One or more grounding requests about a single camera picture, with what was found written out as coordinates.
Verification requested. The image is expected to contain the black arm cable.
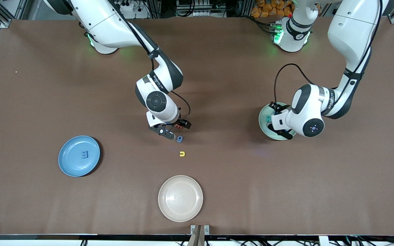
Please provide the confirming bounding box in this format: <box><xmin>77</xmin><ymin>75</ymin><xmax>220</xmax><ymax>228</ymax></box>
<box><xmin>110</xmin><ymin>0</ymin><xmax>191</xmax><ymax>121</ymax></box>
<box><xmin>274</xmin><ymin>0</ymin><xmax>384</xmax><ymax>105</ymax></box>

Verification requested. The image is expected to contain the blue plate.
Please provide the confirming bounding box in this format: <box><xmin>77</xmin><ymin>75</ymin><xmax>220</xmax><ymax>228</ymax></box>
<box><xmin>58</xmin><ymin>135</ymin><xmax>101</xmax><ymax>177</ymax></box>

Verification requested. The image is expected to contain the brown table cover mat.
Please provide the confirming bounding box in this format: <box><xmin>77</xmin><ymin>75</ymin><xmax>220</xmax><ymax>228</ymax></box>
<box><xmin>0</xmin><ymin>16</ymin><xmax>394</xmax><ymax>237</ymax></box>

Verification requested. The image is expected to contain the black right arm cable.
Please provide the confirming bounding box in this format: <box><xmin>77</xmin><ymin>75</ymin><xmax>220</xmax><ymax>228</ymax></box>
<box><xmin>110</xmin><ymin>0</ymin><xmax>191</xmax><ymax>121</ymax></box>

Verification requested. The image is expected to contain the beige plate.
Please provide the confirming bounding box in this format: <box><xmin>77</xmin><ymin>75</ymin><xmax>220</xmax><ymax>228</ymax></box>
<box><xmin>158</xmin><ymin>175</ymin><xmax>203</xmax><ymax>222</ymax></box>

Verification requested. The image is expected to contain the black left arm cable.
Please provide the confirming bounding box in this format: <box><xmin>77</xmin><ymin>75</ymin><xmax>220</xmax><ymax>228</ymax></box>
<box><xmin>274</xmin><ymin>0</ymin><xmax>384</xmax><ymax>105</ymax></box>

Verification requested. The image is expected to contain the grey metal clamp bracket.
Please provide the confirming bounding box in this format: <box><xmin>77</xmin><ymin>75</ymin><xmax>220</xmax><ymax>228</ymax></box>
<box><xmin>187</xmin><ymin>224</ymin><xmax>210</xmax><ymax>246</ymax></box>

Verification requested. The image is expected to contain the white power strip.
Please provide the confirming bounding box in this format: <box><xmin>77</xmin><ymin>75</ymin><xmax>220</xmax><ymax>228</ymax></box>
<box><xmin>115</xmin><ymin>0</ymin><xmax>149</xmax><ymax>19</ymax></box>
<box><xmin>176</xmin><ymin>0</ymin><xmax>226</xmax><ymax>17</ymax></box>

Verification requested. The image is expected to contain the pile of orange objects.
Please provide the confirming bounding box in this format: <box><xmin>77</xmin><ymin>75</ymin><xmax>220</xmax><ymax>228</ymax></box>
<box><xmin>252</xmin><ymin>0</ymin><xmax>293</xmax><ymax>18</ymax></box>

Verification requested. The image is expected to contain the green plate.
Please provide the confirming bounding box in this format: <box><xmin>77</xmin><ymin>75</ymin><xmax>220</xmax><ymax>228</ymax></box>
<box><xmin>258</xmin><ymin>102</ymin><xmax>295</xmax><ymax>141</ymax></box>

